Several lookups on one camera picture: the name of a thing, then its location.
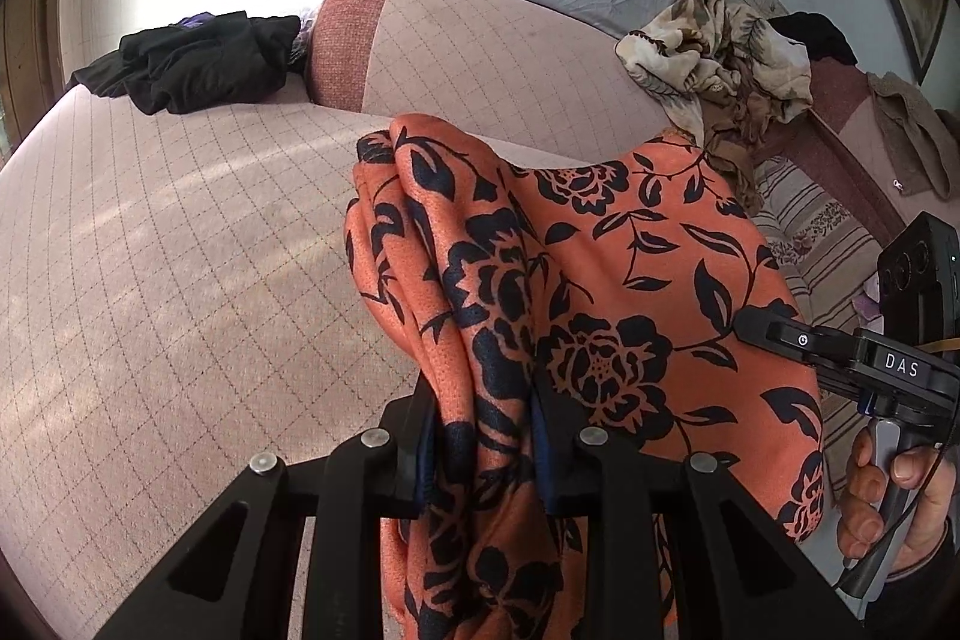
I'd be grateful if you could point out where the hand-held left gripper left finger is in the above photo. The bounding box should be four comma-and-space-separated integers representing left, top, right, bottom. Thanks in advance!
94, 374, 451, 640

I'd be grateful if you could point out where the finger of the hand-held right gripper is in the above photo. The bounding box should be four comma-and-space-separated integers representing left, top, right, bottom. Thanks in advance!
733, 304, 863, 362
814, 364, 871, 402

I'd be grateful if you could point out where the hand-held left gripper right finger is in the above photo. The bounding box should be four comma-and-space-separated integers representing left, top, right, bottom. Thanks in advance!
529, 377, 871, 640

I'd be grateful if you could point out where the orange black floral garment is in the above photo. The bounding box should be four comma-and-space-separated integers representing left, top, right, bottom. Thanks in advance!
343, 113, 830, 640

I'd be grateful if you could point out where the person's right forearm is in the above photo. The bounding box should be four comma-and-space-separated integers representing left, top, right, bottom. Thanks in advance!
862, 535, 960, 640

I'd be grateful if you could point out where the black clothes pile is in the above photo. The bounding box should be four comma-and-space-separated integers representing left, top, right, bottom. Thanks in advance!
69, 10, 301, 115

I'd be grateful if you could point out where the person's right hand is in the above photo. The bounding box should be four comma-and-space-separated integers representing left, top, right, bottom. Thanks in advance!
836, 431, 960, 562

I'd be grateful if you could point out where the striped beige blanket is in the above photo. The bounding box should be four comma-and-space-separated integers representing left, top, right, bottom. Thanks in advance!
754, 156, 901, 341

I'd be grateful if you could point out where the pink maroon backrest cushion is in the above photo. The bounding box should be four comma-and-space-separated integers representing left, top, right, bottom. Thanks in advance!
757, 56, 960, 251

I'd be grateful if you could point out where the brown fuzzy garment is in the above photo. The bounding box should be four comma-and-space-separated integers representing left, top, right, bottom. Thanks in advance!
866, 71, 960, 200

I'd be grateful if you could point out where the beige floral crumpled cloth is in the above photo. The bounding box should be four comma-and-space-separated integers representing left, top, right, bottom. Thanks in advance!
615, 0, 815, 214

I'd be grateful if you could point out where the small black cloth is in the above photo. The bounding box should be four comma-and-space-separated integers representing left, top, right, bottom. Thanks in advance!
769, 11, 860, 67

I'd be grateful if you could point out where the pink quilted bed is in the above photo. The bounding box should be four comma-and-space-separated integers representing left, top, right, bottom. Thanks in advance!
0, 77, 593, 640

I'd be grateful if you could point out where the pink red bolster cushion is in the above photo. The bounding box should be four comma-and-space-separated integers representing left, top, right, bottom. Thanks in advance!
309, 0, 695, 169

